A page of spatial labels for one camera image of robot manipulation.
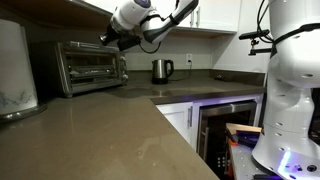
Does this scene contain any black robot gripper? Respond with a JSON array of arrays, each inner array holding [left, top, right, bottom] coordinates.
[[99, 23, 124, 47]]

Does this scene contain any steel electric kettle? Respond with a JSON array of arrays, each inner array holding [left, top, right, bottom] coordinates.
[[151, 59, 175, 85]]

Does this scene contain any white cylindrical container metal base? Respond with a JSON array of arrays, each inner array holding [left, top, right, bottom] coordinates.
[[0, 18, 48, 124]]

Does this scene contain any white lower cabinet door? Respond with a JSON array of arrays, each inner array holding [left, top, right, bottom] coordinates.
[[155, 101, 195, 143]]

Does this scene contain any white upper kitchen cabinet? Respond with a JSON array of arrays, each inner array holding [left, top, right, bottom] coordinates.
[[0, 0, 242, 36]]

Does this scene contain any small dark countertop object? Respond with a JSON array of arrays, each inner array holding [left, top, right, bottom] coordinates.
[[214, 74, 235, 83]]

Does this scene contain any steel undercounter beverage cooler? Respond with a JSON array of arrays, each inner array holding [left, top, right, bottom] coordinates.
[[196, 100, 258, 180]]

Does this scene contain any orange clamp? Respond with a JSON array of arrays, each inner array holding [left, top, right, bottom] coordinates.
[[227, 138, 239, 148]]

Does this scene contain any wooden board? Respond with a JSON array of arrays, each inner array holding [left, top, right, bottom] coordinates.
[[225, 122, 263, 136]]

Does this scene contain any dark purple-lit box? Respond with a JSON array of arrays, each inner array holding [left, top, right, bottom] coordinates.
[[234, 130, 262, 148]]

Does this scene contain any grey perforated robot table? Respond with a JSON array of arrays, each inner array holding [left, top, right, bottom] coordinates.
[[227, 143, 279, 180]]

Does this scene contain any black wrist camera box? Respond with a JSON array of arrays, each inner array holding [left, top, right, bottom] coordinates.
[[116, 34, 142, 52]]

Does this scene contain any thin black looped cable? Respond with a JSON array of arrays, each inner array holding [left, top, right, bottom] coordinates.
[[137, 39, 163, 55]]

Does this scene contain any black kettle power cord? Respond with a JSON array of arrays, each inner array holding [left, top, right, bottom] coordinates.
[[168, 61, 193, 83]]

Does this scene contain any white wall outlet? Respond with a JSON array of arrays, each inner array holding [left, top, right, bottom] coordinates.
[[185, 53, 194, 67]]

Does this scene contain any silver lower cabinet handle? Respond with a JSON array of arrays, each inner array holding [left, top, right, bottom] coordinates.
[[186, 105, 194, 130]]

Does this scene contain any black stereo camera bar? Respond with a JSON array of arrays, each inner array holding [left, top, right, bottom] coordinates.
[[238, 29, 271, 41]]

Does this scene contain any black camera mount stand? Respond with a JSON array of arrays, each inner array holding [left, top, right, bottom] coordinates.
[[248, 38, 274, 57]]

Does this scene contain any black cable bundle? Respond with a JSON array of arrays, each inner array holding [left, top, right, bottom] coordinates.
[[256, 0, 276, 45]]

